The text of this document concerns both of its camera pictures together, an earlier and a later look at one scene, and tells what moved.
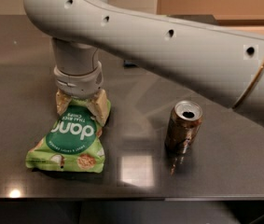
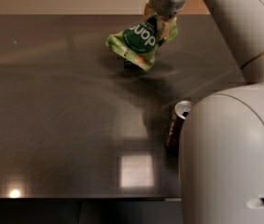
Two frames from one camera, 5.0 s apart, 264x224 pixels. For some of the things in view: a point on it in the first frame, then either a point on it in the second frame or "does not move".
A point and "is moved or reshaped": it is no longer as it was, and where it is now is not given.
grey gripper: (79, 84) to (165, 1)
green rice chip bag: (72, 142) is moved or reshaped
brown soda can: (185, 121) does not move
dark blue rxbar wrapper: (127, 64) does not move
